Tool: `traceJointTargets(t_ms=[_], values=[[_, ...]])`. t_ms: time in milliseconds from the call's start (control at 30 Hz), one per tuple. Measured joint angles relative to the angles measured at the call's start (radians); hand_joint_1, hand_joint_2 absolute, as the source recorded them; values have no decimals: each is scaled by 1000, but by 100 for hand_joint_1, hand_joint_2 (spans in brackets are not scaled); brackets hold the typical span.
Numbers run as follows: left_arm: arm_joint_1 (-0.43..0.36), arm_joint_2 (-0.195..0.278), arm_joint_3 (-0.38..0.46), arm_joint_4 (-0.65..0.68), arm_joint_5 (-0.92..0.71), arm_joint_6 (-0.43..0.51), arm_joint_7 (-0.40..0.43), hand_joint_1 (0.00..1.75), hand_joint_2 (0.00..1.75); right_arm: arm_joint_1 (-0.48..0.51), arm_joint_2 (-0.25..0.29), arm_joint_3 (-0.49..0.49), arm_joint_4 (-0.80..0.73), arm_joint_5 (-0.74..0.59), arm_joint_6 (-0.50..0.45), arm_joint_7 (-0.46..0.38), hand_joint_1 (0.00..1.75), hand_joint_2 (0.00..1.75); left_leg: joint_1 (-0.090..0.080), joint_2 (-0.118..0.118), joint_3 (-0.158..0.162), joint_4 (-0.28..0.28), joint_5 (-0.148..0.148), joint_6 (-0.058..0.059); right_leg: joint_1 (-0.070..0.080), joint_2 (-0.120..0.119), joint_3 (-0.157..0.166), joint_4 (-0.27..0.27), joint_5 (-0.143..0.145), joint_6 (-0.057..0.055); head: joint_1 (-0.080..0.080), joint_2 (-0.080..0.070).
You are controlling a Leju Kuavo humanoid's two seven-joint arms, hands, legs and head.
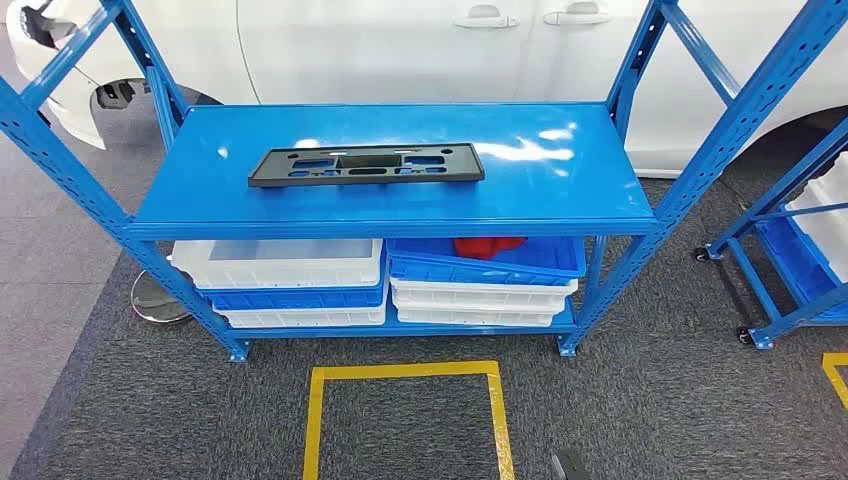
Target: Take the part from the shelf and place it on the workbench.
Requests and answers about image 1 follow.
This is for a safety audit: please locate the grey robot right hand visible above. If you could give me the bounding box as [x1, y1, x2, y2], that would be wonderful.
[551, 449, 591, 480]

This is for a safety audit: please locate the black plastic frame part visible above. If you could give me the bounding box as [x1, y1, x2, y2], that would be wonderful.
[248, 142, 486, 189]

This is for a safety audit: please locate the blue metal shelf rack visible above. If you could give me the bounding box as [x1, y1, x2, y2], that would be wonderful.
[0, 0, 848, 364]

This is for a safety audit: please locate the white plastic crate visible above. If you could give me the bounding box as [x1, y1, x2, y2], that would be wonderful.
[215, 301, 389, 330]
[170, 238, 386, 291]
[389, 276, 580, 314]
[820, 152, 848, 207]
[784, 177, 848, 283]
[394, 304, 558, 328]

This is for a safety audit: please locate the blue plastic crate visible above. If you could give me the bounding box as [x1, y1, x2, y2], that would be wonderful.
[198, 264, 389, 311]
[386, 237, 588, 287]
[755, 215, 848, 326]

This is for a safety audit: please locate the red item in crate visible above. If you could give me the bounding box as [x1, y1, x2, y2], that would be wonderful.
[453, 237, 529, 261]

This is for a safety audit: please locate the blue wheeled cart rack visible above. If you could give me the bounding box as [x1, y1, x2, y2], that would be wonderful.
[693, 115, 848, 351]

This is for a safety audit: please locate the round shiny floor base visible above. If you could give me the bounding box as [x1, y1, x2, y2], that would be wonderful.
[130, 270, 193, 325]

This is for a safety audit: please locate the white car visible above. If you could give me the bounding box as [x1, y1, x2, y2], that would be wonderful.
[5, 0, 848, 179]

